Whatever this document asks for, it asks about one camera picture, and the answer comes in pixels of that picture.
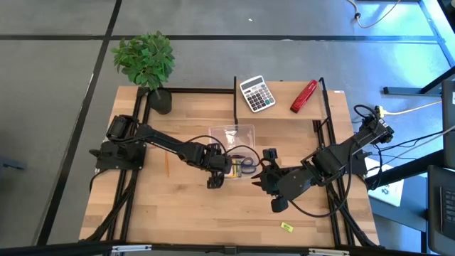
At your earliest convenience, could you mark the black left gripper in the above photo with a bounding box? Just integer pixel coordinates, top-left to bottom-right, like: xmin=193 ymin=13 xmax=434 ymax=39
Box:
xmin=202 ymin=142 xmax=234 ymax=190

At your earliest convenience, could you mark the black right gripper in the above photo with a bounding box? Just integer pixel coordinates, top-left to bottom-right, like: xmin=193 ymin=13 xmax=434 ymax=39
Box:
xmin=251 ymin=148 xmax=317 ymax=213

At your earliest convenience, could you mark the clear plastic box with lid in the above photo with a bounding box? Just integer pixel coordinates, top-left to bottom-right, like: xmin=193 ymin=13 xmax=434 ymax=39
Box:
xmin=208 ymin=123 xmax=257 ymax=179

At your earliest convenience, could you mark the raised wooden shelf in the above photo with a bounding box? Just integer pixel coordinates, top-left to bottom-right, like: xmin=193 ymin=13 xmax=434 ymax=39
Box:
xmin=234 ymin=80 xmax=328 ymax=121

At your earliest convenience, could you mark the white desk calculator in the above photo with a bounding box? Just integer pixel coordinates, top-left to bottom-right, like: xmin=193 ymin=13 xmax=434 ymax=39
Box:
xmin=239 ymin=75 xmax=277 ymax=114

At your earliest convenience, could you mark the black plant pot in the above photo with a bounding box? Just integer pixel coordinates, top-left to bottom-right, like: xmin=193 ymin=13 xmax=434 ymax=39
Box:
xmin=147 ymin=87 xmax=173 ymax=115

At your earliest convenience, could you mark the red stapler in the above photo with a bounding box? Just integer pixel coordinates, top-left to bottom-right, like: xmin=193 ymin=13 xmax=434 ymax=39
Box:
xmin=289 ymin=79 xmax=319 ymax=114

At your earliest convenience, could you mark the green artificial plant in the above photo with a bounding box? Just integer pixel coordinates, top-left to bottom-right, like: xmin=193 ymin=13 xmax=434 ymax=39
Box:
xmin=112 ymin=30 xmax=176 ymax=92

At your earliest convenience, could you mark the white paper sheet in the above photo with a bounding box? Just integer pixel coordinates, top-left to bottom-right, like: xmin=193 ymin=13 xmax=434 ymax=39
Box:
xmin=365 ymin=158 xmax=405 ymax=208

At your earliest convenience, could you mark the black crossbar with silver brackets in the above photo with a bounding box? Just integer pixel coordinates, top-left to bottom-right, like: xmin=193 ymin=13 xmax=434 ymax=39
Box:
xmin=0 ymin=240 xmax=440 ymax=256

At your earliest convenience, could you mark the black keyboard device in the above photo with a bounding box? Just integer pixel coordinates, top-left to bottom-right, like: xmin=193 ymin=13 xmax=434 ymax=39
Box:
xmin=426 ymin=165 xmax=455 ymax=255

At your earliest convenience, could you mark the dark computer monitor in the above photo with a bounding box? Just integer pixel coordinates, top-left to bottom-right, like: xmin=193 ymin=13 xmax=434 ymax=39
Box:
xmin=441 ymin=80 xmax=455 ymax=170

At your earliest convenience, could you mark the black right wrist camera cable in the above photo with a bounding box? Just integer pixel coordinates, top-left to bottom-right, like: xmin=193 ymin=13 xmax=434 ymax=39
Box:
xmin=288 ymin=142 xmax=353 ymax=218

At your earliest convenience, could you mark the black aluminium table frame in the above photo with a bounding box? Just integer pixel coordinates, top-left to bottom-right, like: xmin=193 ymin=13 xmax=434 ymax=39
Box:
xmin=80 ymin=76 xmax=380 ymax=250

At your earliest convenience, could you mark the beige power cable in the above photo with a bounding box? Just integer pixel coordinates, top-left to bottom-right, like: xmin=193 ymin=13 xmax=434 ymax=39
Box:
xmin=383 ymin=100 xmax=444 ymax=117

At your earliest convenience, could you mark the beige floor cable with plug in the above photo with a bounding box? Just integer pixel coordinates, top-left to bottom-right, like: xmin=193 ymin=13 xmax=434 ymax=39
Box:
xmin=346 ymin=0 xmax=402 ymax=29

